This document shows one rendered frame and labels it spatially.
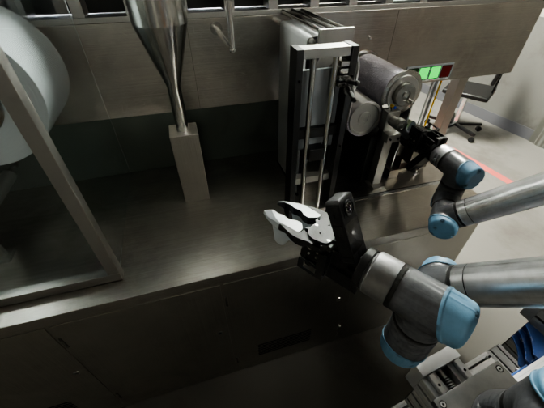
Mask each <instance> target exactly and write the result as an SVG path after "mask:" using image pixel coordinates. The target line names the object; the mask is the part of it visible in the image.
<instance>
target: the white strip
mask: <svg viewBox="0 0 544 408"><path fill-rule="evenodd" d="M272 20H273V22H274V23H276V24H277V25H278V26H279V27H280V50H279V102H278V160H276V161H277V162H278V165H279V167H280V168H281V169H282V171H283V174H284V175H285V176H286V154H287V110H288V88H289V65H290V45H307V44H308V45H314V44H316V40H315V39H314V38H313V37H316V36H314V35H313V34H311V33H309V32H307V31H305V30H304V29H302V28H300V27H298V26H296V25H294V24H293V23H291V22H289V21H287V20H286V21H283V20H281V19H280V18H278V17H276V16H275V17H273V19H272ZM299 157H300V150H298V154H297V166H296V174H298V169H299Z"/></svg>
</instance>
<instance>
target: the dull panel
mask: <svg viewBox="0 0 544 408"><path fill-rule="evenodd" d="M278 102H279V100H268V101H261V102H254V103H247V104H234V105H226V106H219V107H212V108H199V109H191V110H185V111H186V115H187V119H188V123H192V122H196V125H197V128H198V135H199V140H200V144H201V149H202V158H203V161H208V160H213V159H223V158H228V157H234V156H239V155H249V154H255V153H260V152H266V151H276V150H278ZM110 120H111V122H112V124H113V128H114V130H115V133H116V135H117V139H118V141H119V143H120V145H121V149H122V151H123V154H124V156H125V160H126V162H127V164H128V167H129V169H130V172H139V171H145V170H150V169H156V168H166V167H171V166H176V162H175V159H174V155H173V152H172V146H171V143H170V139H169V130H168V126H169V125H175V121H174V117H173V113H172V112H170V113H156V114H149V115H142V116H135V117H122V118H114V119H110Z"/></svg>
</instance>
